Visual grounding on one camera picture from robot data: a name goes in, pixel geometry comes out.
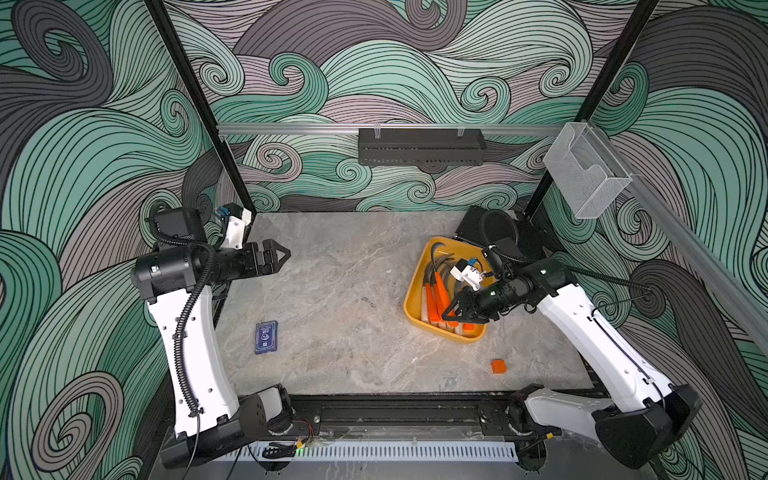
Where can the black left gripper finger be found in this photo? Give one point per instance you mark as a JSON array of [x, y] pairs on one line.
[[274, 265], [275, 251]]

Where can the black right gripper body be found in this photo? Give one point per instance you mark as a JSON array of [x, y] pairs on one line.
[[493, 298]]

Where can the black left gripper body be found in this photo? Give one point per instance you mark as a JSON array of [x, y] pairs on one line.
[[242, 264]]

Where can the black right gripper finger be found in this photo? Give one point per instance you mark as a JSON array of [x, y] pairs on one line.
[[457, 315], [463, 307]]

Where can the orange handle sickle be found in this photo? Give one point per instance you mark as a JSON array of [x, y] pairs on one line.
[[445, 265], [431, 303], [439, 290], [468, 328]]

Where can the large wooden handle sickle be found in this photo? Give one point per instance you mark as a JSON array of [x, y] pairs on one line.
[[424, 305]]

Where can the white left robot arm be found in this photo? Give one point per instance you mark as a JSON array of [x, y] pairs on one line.
[[176, 281]]

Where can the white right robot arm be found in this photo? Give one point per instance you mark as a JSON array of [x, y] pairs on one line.
[[643, 413]]

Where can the yellow plastic storage tray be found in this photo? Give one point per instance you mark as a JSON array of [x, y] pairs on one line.
[[411, 304]]

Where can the blue playing card box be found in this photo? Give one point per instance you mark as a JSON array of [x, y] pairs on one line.
[[266, 337]]

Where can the small orange block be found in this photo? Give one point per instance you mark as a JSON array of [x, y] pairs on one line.
[[498, 366]]

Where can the black aluminium carrying case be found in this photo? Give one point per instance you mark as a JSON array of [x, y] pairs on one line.
[[482, 227]]

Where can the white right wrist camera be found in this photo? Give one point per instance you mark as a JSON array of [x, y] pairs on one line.
[[469, 272]]

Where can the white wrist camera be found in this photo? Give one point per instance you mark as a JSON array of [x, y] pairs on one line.
[[234, 221], [469, 272]]

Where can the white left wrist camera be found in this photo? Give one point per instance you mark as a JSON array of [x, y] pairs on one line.
[[234, 221]]

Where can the clear plastic wall bin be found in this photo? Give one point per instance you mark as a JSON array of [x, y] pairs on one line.
[[588, 171]]

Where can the black perforated wall shelf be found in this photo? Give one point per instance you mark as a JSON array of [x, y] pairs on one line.
[[427, 148]]

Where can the aluminium right side rail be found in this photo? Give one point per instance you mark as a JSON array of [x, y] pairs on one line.
[[712, 204]]

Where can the white slotted cable duct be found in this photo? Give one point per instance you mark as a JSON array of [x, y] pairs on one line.
[[405, 451]]

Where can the black vertical frame post left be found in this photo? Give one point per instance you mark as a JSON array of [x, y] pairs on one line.
[[174, 47]]

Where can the black vertical frame post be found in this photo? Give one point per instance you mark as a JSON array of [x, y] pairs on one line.
[[614, 62], [174, 47]]

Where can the black vertical frame post right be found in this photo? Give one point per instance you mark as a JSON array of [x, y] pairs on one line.
[[614, 62]]

